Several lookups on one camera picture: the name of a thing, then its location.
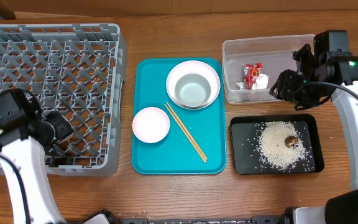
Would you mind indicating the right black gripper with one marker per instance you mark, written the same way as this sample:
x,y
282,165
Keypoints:
x,y
283,85

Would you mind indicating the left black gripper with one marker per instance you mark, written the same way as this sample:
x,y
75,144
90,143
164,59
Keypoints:
x,y
60,128

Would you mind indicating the white napkin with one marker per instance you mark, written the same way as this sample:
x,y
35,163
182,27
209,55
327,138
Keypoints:
x,y
255,83

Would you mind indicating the red snack wrapper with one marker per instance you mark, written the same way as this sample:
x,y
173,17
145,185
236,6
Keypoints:
x,y
251,72

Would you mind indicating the brown food piece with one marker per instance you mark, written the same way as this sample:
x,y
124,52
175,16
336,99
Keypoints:
x,y
291,141

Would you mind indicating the white rice pile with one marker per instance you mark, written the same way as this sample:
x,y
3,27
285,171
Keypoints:
x,y
266,152

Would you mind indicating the pink shallow bowl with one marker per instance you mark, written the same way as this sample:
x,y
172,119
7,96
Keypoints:
x,y
151,125

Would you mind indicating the white round plate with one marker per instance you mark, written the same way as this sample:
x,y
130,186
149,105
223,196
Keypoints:
x,y
197,67

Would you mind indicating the grey bowl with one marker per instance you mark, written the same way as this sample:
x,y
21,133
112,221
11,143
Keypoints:
x,y
192,91

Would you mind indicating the wooden chopstick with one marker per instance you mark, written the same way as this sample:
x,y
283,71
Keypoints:
x,y
183,133
185,130

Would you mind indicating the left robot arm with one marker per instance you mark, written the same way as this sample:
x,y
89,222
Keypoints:
x,y
23,164

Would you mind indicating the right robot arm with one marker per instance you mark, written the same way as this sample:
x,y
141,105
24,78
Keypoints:
x,y
343,208

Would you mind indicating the clear plastic bin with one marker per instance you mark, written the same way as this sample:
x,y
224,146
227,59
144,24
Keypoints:
x,y
274,53

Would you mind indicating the grey plastic dish rack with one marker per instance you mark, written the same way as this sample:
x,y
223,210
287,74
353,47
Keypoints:
x,y
77,70

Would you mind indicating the black rectangular tray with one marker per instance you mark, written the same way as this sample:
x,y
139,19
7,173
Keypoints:
x,y
239,129

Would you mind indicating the teal plastic tray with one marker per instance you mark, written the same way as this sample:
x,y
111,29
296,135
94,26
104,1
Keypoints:
x,y
175,154

